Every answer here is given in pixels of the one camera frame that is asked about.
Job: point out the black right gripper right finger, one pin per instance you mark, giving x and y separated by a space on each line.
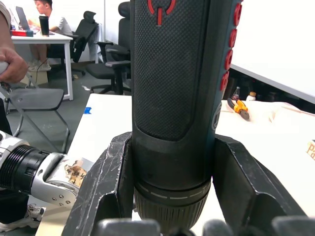
243 186

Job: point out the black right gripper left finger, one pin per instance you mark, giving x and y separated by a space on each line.
103 177

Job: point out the black Bosch electric screwdriver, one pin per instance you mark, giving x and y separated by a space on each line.
167 98

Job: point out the blue tape piece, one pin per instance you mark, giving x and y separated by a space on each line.
87 110

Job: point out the bare person's hand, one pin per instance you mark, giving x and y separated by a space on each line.
14 68

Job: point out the printed cardboard box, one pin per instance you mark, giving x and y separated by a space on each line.
311 150

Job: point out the yellow and black pliers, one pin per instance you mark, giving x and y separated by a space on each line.
240 107

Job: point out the white and black sneaker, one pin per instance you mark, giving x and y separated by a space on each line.
24 218

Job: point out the white bottle with tan cap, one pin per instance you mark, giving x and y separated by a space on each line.
251 97

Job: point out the dark cola bottle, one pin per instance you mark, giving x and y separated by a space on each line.
236 94

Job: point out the grey folding chair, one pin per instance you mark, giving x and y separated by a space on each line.
37 98

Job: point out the white long table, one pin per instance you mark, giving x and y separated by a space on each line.
270 78

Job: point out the brown cardboard box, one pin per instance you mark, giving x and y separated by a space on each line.
37 77

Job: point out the black office chair with armrests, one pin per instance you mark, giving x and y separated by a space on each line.
120 49

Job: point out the black mesh office chair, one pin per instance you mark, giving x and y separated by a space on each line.
85 32

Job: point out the white office desk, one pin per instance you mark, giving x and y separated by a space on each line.
56 38

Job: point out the seated person in white shirt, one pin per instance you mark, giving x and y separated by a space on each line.
57 24

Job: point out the black tumbler cup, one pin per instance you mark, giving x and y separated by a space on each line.
44 25

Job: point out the red flat box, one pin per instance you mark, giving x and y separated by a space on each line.
22 33

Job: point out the grey laptop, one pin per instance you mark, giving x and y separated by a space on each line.
23 19

